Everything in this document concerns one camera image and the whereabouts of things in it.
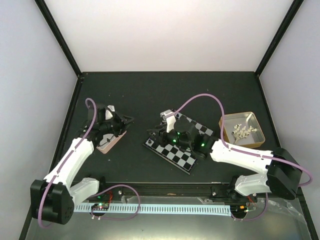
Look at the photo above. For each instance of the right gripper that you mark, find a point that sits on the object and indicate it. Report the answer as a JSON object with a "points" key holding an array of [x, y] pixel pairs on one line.
{"points": [[161, 136]]}

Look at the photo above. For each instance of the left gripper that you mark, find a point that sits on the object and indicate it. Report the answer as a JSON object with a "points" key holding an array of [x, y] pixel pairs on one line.
{"points": [[123, 124]]}

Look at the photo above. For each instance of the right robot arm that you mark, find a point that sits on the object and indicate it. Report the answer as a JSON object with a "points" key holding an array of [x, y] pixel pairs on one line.
{"points": [[275, 171]]}

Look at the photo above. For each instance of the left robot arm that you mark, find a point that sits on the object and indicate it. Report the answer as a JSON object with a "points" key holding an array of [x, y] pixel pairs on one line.
{"points": [[54, 198]]}

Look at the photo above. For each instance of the white chess pieces pile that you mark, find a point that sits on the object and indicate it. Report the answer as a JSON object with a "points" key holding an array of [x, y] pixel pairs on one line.
{"points": [[240, 132]]}

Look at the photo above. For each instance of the small circuit board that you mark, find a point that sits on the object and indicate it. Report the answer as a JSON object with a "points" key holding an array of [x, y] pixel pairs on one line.
{"points": [[100, 206]]}

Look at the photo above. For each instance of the pink metal tin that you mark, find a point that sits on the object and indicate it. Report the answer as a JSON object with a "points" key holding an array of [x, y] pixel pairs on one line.
{"points": [[108, 142]]}

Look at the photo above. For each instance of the black and white chessboard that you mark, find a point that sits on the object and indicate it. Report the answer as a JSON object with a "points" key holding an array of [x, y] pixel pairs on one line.
{"points": [[195, 142]]}

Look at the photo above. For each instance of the orange metal tin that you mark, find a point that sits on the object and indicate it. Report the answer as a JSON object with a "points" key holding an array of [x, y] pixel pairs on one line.
{"points": [[254, 140]]}

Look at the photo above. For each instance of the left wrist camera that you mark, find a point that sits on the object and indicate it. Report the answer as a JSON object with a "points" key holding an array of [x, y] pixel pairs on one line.
{"points": [[109, 112]]}

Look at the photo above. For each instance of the black aluminium rail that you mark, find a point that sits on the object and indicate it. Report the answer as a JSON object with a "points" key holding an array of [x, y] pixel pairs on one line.
{"points": [[219, 192]]}

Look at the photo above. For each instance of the light blue slotted cable duct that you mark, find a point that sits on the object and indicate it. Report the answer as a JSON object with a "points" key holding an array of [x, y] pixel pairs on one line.
{"points": [[169, 209]]}

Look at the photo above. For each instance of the left black frame post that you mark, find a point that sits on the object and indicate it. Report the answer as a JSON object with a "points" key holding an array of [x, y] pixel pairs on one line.
{"points": [[46, 13]]}

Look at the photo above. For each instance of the black frame post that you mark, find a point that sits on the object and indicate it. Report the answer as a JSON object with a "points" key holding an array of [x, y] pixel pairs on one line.
{"points": [[283, 27], [46, 13]]}

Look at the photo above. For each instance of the right black frame post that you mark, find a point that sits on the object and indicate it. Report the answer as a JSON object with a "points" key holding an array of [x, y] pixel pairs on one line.
{"points": [[283, 27]]}

